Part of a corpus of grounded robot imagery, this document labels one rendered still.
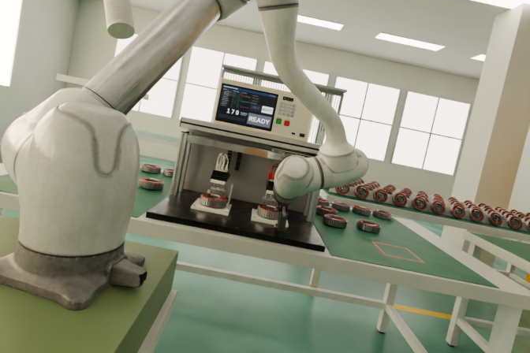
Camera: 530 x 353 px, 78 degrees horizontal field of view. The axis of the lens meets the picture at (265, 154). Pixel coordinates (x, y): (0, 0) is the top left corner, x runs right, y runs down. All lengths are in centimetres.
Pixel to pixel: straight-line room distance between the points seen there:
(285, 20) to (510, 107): 451
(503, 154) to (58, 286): 495
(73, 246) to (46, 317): 9
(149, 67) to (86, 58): 810
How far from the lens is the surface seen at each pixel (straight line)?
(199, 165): 164
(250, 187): 163
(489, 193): 509
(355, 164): 100
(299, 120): 150
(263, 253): 117
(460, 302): 263
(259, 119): 149
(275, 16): 83
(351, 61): 819
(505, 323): 159
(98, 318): 55
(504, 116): 511
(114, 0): 246
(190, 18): 85
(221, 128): 147
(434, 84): 881
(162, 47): 81
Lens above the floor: 113
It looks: 4 degrees down
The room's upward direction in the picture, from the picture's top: 12 degrees clockwise
